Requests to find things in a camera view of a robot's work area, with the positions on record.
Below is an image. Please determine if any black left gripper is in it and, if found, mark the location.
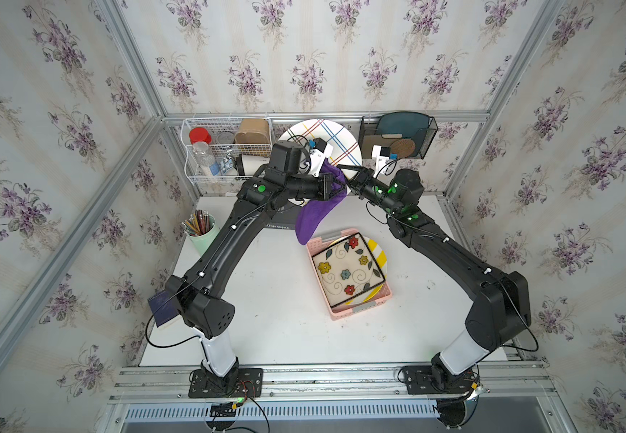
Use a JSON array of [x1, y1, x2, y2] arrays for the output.
[[287, 174, 350, 206]]

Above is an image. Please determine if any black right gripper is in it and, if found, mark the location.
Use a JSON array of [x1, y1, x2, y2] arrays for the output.
[[335, 161, 403, 219]]

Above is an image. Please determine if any purple cloth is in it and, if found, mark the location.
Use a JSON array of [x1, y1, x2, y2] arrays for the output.
[[295, 162, 347, 245]]

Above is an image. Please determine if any round plaid plate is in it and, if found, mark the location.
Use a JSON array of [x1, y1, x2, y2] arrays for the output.
[[275, 118, 363, 166]]

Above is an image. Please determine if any square floral plate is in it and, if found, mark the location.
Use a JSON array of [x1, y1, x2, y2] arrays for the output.
[[310, 231, 366, 313]]

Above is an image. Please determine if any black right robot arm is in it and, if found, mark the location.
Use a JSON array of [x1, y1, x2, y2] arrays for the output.
[[347, 166, 531, 389]]

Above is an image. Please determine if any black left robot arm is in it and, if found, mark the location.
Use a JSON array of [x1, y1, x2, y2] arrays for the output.
[[165, 142, 347, 382]]

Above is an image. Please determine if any teal plate in holder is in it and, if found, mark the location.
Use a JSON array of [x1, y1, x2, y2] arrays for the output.
[[376, 111, 431, 138]]

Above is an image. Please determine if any yellow striped round plate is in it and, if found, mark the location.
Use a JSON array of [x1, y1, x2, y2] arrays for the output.
[[345, 234, 388, 306]]

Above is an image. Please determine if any dark grey book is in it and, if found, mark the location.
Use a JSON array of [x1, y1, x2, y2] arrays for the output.
[[265, 203, 303, 230]]

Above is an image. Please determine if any round cork coaster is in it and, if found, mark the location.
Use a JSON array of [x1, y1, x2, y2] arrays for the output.
[[391, 138, 416, 159]]

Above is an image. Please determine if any white black tumbler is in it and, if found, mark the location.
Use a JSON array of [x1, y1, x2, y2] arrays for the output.
[[235, 154, 269, 177]]

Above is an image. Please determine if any pink plastic basket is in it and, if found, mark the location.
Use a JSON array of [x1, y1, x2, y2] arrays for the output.
[[306, 228, 392, 320]]

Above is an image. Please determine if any clear plastic bottle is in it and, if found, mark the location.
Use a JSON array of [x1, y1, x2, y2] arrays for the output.
[[191, 142, 221, 177]]

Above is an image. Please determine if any green pencil cup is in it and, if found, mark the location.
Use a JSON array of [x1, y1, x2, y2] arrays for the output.
[[181, 209, 219, 254]]

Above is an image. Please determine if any red lidded jar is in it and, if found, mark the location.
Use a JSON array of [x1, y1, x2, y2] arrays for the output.
[[189, 127, 212, 144]]

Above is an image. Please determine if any dark blue notebook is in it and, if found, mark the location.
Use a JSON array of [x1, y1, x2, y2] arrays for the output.
[[148, 290, 180, 328]]

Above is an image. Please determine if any small circuit board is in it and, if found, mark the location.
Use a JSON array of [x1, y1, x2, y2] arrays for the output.
[[208, 402, 238, 420]]

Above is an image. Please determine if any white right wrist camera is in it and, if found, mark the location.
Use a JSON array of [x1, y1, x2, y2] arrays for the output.
[[372, 145, 399, 177]]

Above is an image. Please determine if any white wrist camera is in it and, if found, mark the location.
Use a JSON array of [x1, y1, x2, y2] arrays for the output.
[[372, 145, 399, 177], [309, 138, 334, 177]]

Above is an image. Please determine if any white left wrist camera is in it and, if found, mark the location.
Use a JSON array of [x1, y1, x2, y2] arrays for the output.
[[309, 138, 334, 177]]

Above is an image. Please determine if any black mesh wall holder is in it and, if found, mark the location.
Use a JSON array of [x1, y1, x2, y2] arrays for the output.
[[358, 111, 438, 160]]

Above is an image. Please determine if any white wire wall basket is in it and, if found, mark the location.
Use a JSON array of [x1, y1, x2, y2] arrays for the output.
[[180, 115, 274, 186]]

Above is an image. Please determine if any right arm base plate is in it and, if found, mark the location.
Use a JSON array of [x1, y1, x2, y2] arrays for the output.
[[397, 364, 480, 396]]

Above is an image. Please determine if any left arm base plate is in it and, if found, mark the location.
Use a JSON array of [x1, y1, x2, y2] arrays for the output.
[[188, 366, 264, 399]]

